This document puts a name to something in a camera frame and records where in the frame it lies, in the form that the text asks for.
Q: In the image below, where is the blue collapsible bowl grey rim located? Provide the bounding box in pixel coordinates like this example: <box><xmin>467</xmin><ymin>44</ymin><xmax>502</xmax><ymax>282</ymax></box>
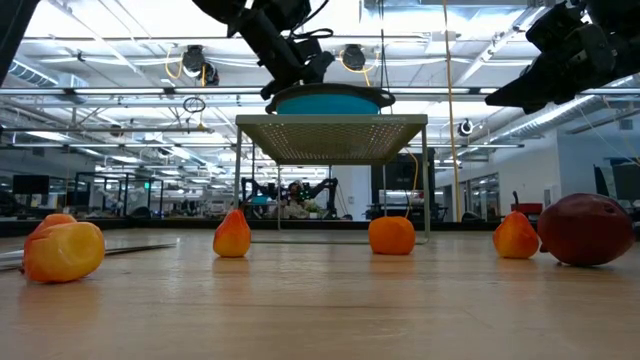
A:
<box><xmin>264</xmin><ymin>82</ymin><xmax>397</xmax><ymax>117</ymax></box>

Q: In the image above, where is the toy orange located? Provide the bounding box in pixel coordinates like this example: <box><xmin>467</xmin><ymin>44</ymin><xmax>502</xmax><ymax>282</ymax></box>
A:
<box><xmin>367</xmin><ymin>215</ymin><xmax>417</xmax><ymax>257</ymax></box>

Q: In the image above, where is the red box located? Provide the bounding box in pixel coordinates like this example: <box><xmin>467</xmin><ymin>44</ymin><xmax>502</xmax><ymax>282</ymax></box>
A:
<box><xmin>509</xmin><ymin>201</ymin><xmax>544</xmax><ymax>217</ymax></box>

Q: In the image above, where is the black cabinet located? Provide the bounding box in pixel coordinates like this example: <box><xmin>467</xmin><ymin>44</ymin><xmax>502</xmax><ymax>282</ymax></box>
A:
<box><xmin>370</xmin><ymin>148</ymin><xmax>437</xmax><ymax>222</ymax></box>

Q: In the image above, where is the pale green perforated metal shelf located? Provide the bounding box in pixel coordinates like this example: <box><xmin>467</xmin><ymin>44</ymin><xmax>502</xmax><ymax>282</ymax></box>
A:
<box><xmin>233</xmin><ymin>113</ymin><xmax>432</xmax><ymax>247</ymax></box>

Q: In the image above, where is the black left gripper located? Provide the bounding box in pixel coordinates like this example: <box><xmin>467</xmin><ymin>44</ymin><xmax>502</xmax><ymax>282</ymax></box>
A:
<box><xmin>259</xmin><ymin>35</ymin><xmax>336</xmax><ymax>101</ymax></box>

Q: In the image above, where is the small yellow-orange toy pear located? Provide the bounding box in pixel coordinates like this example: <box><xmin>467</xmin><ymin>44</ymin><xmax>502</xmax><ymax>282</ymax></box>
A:
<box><xmin>33</xmin><ymin>213</ymin><xmax>79</xmax><ymax>235</ymax></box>
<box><xmin>21</xmin><ymin>221</ymin><xmax>107</xmax><ymax>285</ymax></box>

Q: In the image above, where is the small orange-red toy pear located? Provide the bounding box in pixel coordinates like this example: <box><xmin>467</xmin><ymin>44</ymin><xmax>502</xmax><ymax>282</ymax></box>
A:
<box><xmin>212</xmin><ymin>208</ymin><xmax>253</xmax><ymax>260</ymax></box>
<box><xmin>492</xmin><ymin>190</ymin><xmax>541</xmax><ymax>260</ymax></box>

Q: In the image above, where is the background robot station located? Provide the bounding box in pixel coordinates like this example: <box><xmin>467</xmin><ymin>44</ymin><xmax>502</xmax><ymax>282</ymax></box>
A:
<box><xmin>238</xmin><ymin>176</ymin><xmax>341</xmax><ymax>221</ymax></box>

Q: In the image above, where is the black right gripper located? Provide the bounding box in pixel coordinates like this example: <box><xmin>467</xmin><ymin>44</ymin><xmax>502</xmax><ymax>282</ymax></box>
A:
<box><xmin>483</xmin><ymin>2</ymin><xmax>619</xmax><ymax>116</ymax></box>

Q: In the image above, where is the dark red toy plum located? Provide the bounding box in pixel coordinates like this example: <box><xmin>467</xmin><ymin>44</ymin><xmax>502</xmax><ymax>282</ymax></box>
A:
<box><xmin>536</xmin><ymin>192</ymin><xmax>637</xmax><ymax>268</ymax></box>

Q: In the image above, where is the black monitor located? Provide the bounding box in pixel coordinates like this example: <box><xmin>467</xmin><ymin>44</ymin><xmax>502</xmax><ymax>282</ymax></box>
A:
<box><xmin>11</xmin><ymin>174</ymin><xmax>52</xmax><ymax>197</ymax></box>

